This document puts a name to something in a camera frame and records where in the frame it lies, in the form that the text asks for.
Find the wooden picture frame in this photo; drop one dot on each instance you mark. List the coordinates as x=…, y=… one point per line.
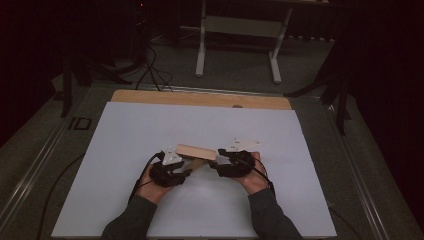
x=196, y=152

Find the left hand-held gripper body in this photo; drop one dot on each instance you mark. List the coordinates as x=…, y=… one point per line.
x=165, y=173

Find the black tripod stand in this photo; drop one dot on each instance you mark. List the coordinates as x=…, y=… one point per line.
x=340, y=100

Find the white table mat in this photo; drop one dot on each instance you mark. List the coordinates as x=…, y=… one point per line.
x=200, y=206

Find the metal floor rail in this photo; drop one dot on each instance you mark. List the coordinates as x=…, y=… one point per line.
x=361, y=180
x=30, y=175

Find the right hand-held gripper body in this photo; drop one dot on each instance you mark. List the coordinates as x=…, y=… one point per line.
x=238, y=163

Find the black floor socket plate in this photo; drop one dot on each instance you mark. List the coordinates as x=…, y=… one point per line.
x=80, y=123

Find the person's right hand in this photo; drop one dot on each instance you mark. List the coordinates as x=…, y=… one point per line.
x=255, y=180

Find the white metal desk frame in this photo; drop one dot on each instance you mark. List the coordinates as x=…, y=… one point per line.
x=240, y=26

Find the person's left hand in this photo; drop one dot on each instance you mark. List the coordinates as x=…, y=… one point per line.
x=151, y=191

